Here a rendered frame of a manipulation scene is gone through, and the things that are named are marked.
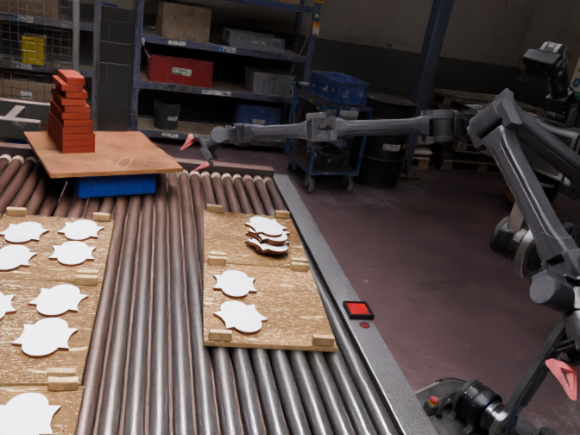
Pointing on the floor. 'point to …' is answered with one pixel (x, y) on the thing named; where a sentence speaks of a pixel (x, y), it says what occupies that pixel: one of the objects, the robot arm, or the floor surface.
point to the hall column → (436, 27)
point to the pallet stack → (460, 154)
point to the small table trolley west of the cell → (297, 160)
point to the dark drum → (382, 142)
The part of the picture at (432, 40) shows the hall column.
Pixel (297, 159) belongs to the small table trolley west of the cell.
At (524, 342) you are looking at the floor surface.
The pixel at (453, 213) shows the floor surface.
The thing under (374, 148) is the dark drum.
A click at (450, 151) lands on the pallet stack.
